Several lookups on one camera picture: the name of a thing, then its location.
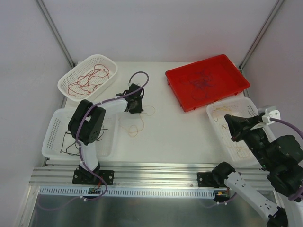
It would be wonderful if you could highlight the black wire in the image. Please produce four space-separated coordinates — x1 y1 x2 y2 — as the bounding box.
59 124 110 156

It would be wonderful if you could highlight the purple wire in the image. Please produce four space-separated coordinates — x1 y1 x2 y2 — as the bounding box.
182 66 218 101

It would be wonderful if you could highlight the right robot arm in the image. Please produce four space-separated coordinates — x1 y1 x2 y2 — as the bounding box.
212 114 303 227

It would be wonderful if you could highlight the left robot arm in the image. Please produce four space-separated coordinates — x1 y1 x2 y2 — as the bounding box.
68 83 144 184

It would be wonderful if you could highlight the white perforated basket right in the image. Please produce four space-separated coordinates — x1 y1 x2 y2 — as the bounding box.
205 97 275 169

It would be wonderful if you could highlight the white perforated basket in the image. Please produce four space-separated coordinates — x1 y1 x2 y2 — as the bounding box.
57 54 118 102
42 108 118 161
205 97 275 169

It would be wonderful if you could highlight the white perforated basket far left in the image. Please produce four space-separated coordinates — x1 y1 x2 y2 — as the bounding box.
57 54 118 102

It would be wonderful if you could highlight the red plastic tray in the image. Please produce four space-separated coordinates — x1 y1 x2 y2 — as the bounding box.
165 54 250 112

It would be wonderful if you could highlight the white perforated basket near left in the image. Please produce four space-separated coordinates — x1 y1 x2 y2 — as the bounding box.
42 108 118 161

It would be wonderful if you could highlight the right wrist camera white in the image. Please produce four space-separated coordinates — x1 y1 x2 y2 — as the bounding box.
251 105 281 130

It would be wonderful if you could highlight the aluminium mounting rail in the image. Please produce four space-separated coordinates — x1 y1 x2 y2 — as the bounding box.
29 161 268 188

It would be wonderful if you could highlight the white slotted cable duct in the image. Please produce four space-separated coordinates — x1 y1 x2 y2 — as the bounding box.
39 186 215 199

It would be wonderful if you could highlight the right frame post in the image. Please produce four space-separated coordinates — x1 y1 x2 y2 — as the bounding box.
238 0 286 72

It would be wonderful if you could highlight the frame post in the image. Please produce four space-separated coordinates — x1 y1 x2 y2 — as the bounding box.
35 0 75 68
238 0 286 72

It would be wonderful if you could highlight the left frame post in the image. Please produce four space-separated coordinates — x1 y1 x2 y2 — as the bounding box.
35 0 75 68

